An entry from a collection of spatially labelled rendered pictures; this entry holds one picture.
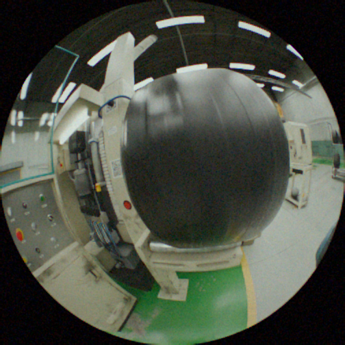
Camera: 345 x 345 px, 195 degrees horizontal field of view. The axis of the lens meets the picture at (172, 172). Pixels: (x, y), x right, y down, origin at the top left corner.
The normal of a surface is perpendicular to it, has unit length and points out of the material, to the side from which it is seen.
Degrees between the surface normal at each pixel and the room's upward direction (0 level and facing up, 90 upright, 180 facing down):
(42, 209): 90
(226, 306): 0
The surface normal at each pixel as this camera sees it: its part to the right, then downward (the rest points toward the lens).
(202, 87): -0.25, -0.20
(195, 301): -0.18, -0.98
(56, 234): 0.96, -0.15
